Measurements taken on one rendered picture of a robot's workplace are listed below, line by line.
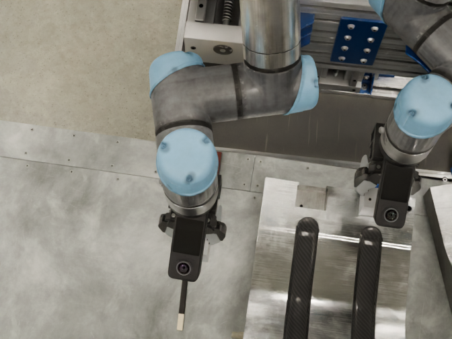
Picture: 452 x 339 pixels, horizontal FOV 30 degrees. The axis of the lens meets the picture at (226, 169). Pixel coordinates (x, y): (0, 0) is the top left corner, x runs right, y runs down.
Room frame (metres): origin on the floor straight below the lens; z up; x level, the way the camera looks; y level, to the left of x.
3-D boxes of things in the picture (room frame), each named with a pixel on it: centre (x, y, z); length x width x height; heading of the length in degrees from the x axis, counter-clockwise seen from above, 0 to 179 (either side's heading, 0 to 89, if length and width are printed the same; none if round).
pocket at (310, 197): (0.42, -0.15, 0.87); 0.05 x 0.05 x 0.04; 81
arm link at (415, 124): (0.43, -0.26, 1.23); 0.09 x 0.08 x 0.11; 129
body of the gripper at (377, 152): (0.44, -0.26, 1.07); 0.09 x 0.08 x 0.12; 171
